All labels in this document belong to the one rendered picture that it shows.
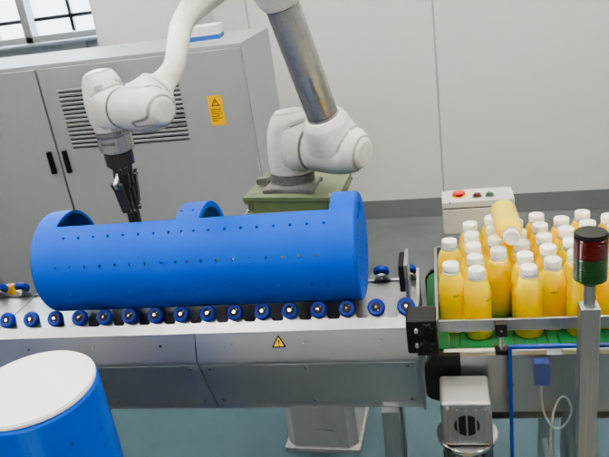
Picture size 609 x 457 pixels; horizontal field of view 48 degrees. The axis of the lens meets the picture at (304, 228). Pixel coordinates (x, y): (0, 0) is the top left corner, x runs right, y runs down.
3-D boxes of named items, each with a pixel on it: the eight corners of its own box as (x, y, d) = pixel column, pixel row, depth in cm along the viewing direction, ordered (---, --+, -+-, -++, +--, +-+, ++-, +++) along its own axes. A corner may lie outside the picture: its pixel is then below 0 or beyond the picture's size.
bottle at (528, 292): (524, 342, 163) (523, 281, 157) (509, 329, 169) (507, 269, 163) (548, 335, 164) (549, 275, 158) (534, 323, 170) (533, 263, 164)
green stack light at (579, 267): (569, 271, 139) (570, 248, 137) (604, 269, 137) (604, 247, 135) (575, 286, 133) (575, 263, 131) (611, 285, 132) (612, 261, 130)
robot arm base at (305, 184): (264, 179, 253) (263, 164, 251) (323, 179, 248) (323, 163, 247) (250, 194, 237) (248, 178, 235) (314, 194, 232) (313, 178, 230)
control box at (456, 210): (443, 221, 210) (441, 189, 206) (511, 217, 206) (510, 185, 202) (443, 235, 201) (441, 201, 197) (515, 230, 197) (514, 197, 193)
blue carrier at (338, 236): (91, 284, 216) (70, 198, 206) (371, 271, 198) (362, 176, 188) (45, 329, 189) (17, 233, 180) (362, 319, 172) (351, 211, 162)
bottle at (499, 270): (518, 312, 176) (517, 254, 169) (499, 321, 173) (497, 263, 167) (500, 302, 181) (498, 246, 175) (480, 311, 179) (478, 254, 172)
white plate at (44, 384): (120, 367, 151) (122, 372, 152) (47, 339, 167) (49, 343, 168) (8, 444, 131) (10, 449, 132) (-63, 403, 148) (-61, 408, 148)
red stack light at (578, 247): (570, 248, 137) (570, 230, 135) (604, 247, 135) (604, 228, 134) (575, 263, 131) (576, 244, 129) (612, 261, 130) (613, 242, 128)
